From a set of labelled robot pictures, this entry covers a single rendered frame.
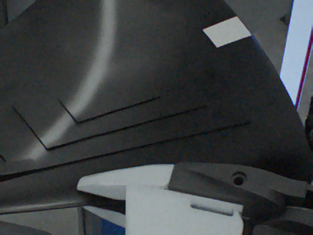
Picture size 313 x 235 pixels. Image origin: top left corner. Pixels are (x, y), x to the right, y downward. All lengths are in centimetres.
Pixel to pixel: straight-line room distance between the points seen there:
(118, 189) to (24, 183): 5
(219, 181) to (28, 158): 11
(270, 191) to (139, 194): 7
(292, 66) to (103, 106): 25
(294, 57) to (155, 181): 29
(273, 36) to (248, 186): 182
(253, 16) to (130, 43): 159
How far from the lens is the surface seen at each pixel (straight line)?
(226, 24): 57
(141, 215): 44
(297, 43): 69
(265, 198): 42
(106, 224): 135
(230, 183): 43
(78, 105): 50
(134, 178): 44
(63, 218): 186
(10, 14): 152
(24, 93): 51
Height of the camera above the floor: 157
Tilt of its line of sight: 54 degrees down
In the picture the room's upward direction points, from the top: 1 degrees clockwise
